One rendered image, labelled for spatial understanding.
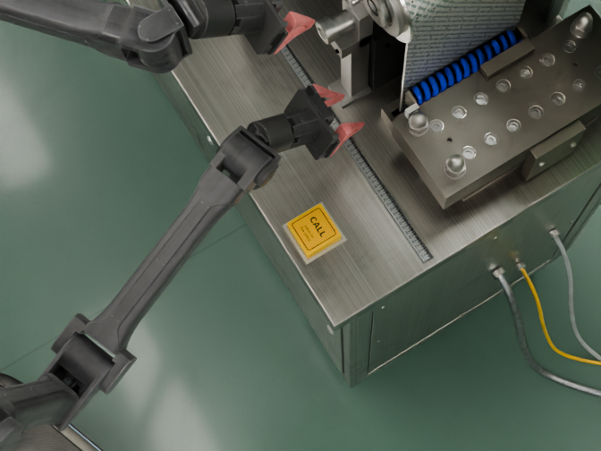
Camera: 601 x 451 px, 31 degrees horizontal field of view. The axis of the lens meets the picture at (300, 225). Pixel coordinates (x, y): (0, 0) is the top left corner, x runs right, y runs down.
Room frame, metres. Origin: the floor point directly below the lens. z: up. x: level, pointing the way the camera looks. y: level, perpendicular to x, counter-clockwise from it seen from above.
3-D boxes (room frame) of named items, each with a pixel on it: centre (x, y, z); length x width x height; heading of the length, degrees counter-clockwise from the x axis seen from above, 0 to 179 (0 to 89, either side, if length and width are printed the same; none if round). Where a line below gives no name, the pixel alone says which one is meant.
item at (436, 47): (0.78, -0.31, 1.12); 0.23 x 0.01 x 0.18; 113
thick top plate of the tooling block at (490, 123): (0.68, -0.39, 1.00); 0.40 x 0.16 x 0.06; 113
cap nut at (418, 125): (0.66, -0.22, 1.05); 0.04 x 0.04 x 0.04
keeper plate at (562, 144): (0.60, -0.44, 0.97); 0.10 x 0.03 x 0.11; 113
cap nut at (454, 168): (0.58, -0.26, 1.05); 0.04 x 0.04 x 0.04
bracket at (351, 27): (0.80, -0.12, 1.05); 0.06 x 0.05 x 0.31; 113
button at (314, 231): (0.54, -0.02, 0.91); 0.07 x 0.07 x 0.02; 23
